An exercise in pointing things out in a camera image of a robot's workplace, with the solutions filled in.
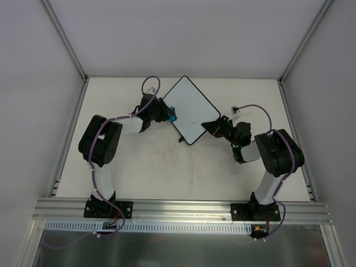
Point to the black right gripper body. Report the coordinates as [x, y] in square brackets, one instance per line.
[221, 127]

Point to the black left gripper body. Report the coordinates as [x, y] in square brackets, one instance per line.
[162, 109]

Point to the blue whiteboard eraser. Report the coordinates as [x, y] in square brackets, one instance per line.
[172, 114]

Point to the small black-framed whiteboard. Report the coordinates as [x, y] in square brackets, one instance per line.
[192, 109]

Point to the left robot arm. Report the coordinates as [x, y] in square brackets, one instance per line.
[99, 143]

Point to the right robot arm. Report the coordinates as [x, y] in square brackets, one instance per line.
[280, 155]

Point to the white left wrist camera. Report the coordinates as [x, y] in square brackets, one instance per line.
[151, 91]

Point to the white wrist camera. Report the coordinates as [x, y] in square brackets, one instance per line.
[151, 91]
[235, 113]

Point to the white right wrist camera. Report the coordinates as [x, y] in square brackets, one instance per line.
[235, 113]

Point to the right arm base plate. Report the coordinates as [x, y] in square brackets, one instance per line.
[250, 212]

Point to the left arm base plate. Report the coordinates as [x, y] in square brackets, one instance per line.
[96, 208]

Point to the left aluminium frame post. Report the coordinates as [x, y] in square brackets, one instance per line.
[49, 10]

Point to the aluminium frame post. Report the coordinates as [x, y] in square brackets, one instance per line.
[321, 13]
[49, 10]

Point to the aluminium mounting rail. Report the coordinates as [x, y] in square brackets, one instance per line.
[177, 211]

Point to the white slotted cable duct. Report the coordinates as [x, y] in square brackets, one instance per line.
[149, 227]

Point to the right aluminium frame post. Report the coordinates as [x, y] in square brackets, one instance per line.
[321, 13]

